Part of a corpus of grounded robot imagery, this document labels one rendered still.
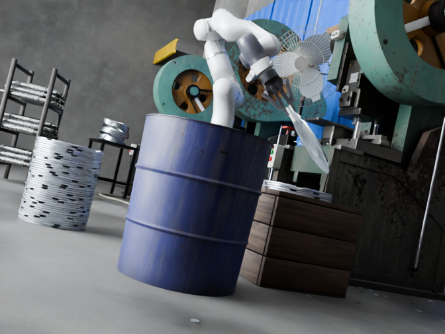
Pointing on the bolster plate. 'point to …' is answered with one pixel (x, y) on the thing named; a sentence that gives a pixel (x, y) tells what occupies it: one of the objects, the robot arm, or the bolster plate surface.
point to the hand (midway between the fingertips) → (292, 113)
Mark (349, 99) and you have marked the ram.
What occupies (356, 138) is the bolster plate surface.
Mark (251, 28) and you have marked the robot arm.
